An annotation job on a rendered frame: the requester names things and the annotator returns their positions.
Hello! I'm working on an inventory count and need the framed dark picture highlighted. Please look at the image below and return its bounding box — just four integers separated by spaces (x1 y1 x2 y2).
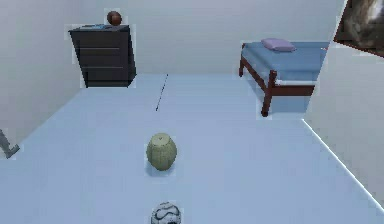
333 0 384 59

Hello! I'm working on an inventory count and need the brown bed with blue cover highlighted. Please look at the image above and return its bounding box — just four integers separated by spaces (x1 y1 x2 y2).
238 40 331 118

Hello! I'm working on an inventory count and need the black chest of drawers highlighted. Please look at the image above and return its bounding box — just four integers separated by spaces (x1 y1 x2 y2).
68 24 137 89

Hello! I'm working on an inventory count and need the white black gold volleyball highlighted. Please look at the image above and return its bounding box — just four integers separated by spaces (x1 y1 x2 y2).
150 201 183 224

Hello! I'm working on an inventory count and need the olive green barrel stool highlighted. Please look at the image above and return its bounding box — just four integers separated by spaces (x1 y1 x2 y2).
145 132 178 172

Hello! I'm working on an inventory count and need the brown basketball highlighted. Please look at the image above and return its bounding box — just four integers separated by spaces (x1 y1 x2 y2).
106 10 123 27

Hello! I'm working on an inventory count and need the blue flat book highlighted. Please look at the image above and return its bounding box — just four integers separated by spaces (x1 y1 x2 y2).
80 23 113 31

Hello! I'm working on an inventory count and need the purple pillow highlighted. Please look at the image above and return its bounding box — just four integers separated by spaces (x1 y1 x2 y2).
260 37 297 53

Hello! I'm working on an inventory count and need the grey angled stand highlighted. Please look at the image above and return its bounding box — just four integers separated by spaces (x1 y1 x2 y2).
0 128 21 160

